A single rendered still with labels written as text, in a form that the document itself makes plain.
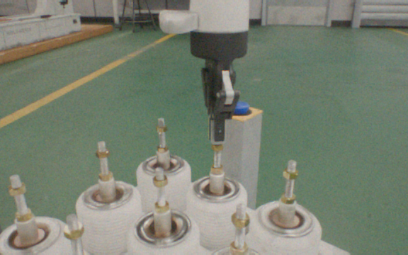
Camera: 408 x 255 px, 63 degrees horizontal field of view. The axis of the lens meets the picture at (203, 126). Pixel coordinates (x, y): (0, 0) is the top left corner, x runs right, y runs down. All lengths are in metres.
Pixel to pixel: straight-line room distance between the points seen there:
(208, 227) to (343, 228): 0.47
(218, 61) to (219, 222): 0.24
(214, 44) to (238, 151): 0.30
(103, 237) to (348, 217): 0.64
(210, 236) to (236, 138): 0.21
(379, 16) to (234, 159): 4.96
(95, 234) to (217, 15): 0.34
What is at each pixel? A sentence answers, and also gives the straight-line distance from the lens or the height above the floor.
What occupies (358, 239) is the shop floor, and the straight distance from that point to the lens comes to 0.90.
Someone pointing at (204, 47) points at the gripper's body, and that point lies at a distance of 0.42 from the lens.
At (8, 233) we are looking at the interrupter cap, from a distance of 0.51.
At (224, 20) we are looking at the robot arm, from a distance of 0.41.
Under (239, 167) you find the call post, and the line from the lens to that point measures 0.68.
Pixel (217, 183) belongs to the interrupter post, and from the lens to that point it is 0.52.
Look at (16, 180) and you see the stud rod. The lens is 0.45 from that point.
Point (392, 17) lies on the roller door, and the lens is 5.58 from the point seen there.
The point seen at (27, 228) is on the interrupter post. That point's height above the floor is 0.27.
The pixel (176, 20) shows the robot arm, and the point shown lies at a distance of 0.39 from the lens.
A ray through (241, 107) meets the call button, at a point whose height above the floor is 0.33.
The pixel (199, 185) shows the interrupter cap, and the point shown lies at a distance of 0.54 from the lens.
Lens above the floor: 0.55
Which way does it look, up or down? 23 degrees down
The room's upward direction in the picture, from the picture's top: straight up
